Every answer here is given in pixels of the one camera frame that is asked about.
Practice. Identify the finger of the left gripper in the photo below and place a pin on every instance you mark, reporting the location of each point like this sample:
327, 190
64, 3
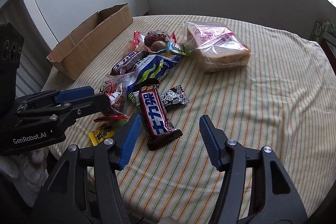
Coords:
77, 106
76, 94

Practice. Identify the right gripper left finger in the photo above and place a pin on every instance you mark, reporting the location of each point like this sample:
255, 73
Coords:
83, 187

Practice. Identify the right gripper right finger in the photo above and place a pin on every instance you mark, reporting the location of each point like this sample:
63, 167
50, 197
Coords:
274, 198

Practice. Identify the red clear dates bag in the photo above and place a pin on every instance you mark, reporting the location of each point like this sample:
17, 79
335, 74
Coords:
114, 87

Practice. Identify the yellow candy packet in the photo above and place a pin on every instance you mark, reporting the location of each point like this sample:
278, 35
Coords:
103, 132

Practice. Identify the small Snickers bar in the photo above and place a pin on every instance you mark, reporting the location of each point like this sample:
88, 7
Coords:
127, 64

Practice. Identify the blue white snack packet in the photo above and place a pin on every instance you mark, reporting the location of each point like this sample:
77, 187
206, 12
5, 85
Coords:
152, 67

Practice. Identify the large Snickers bar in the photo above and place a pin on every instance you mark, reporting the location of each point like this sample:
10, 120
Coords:
159, 128

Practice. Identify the black white candy packet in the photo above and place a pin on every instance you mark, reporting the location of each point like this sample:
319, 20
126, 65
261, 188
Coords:
174, 97

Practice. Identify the red clear snack bag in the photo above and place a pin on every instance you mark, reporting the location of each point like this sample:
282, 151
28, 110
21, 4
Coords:
142, 41

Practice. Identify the bagged sliced bread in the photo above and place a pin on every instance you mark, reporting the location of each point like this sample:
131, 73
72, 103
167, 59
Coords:
214, 46

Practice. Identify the brown jelly cup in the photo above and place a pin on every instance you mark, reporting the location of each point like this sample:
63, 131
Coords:
158, 46

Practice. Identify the yellow jelly cup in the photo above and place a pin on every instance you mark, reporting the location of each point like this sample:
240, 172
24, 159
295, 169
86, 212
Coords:
178, 48

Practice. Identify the white gloved left hand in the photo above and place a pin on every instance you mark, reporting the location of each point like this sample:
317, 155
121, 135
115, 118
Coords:
27, 172

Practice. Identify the brown cardboard box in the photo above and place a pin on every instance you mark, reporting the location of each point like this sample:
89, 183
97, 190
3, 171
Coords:
76, 51

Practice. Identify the white radiator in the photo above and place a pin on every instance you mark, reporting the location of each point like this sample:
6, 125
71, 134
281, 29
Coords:
34, 68

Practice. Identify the striped yellow tablecloth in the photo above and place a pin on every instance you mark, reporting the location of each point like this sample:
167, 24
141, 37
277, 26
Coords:
284, 98

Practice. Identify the green carton box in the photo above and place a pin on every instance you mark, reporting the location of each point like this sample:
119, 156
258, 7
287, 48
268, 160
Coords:
320, 29

